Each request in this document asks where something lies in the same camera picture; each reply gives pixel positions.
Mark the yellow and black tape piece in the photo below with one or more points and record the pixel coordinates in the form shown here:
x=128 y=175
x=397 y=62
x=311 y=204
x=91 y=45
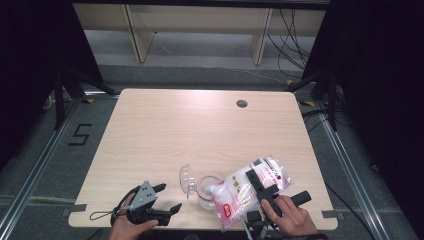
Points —
x=88 y=100
x=307 y=103

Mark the silver metal floor rail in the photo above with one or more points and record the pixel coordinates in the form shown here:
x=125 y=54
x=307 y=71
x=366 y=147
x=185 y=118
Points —
x=350 y=173
x=36 y=163

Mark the person's left hand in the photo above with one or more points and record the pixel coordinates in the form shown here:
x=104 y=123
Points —
x=128 y=230

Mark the person's right hand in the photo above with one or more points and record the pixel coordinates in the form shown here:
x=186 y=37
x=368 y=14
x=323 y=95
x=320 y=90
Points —
x=293 y=220

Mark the light wooden shelf unit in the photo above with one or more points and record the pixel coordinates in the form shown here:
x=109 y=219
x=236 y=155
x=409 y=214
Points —
x=200 y=16

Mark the black curtain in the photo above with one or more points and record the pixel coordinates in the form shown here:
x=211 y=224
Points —
x=30 y=50
x=383 y=83

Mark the grey tape strip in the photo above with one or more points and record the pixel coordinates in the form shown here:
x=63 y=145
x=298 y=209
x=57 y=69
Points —
x=333 y=214
x=75 y=209

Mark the black metal stand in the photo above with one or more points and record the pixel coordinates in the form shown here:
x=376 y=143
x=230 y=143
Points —
x=59 y=100
x=331 y=100

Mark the grey round table grommet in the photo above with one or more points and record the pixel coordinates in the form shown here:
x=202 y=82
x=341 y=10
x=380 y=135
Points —
x=242 y=103

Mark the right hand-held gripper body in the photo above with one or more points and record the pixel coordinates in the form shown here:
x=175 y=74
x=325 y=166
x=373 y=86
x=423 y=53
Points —
x=257 y=225

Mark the clear glass jar with lid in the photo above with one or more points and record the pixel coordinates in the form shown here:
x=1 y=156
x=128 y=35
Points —
x=208 y=193

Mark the red and white sugar bag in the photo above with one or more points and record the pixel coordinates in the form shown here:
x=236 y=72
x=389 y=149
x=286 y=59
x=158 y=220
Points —
x=240 y=195

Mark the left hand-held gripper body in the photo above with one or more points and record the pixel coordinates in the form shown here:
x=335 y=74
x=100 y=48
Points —
x=145 y=196

